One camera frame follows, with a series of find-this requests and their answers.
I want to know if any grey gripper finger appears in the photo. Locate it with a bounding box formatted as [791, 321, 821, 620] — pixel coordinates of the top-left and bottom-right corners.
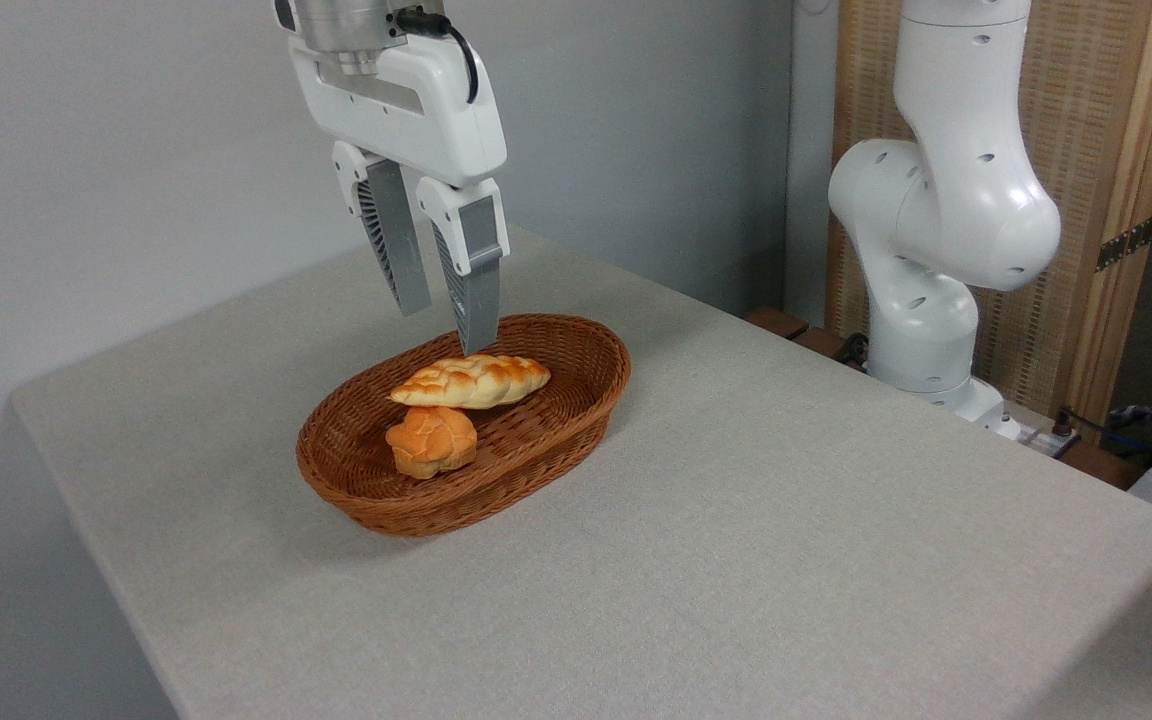
[332, 140, 433, 318]
[417, 177, 511, 357]

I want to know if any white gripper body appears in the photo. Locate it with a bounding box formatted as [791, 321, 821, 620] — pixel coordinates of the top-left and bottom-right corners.
[287, 36, 508, 189]

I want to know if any long braided bread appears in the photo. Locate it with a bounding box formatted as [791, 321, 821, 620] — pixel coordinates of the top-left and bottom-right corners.
[389, 353, 553, 411]

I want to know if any round bread roll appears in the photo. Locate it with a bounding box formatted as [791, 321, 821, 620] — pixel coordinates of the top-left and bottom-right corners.
[384, 405, 479, 481]

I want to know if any brown wicker basket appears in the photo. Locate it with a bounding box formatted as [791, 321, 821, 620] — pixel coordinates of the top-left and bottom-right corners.
[296, 313, 633, 539]

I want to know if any metal screen hinge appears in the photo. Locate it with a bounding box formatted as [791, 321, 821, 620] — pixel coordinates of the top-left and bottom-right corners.
[1095, 215, 1152, 274]

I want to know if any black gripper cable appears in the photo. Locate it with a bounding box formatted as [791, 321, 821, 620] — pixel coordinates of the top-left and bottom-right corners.
[391, 8, 481, 105]

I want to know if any black cable with plug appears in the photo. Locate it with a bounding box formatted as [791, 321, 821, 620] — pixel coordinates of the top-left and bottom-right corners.
[1048, 406, 1152, 459]

